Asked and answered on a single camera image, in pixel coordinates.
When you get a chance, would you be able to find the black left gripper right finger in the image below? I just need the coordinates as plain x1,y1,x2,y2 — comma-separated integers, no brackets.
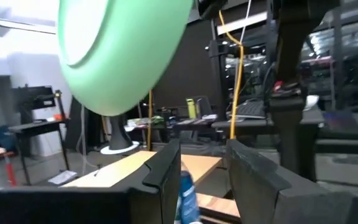
226,138,292,224

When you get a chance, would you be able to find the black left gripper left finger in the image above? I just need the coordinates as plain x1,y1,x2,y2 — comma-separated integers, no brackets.
127,138,182,224

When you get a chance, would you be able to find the light green plate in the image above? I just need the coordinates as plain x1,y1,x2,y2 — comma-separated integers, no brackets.
57,0,194,118

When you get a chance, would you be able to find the blue dish soap bottle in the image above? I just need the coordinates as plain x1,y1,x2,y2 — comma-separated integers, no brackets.
174,161,203,224

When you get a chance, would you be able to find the light wooden desk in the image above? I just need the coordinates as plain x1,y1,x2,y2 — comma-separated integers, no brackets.
61,151,223,189

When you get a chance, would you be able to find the black side desk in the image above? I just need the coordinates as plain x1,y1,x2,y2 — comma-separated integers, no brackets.
211,107,326,141

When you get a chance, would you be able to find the black stand white base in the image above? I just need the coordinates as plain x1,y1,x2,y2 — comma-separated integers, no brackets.
99,114,141,156

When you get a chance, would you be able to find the black keyboard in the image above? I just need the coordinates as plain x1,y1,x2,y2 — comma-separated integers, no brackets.
228,101,269,121

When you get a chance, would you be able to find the white paper sheet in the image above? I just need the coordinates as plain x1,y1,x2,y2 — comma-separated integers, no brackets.
47,170,78,186

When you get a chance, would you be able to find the yellow green bottle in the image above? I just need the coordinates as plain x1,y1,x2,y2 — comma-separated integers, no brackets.
186,98,198,119

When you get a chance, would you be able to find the black desk with monitor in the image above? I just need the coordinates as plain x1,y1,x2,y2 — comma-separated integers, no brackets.
7,85,71,186

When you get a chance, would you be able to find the yellow cable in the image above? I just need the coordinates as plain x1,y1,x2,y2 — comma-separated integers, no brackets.
218,9,245,140

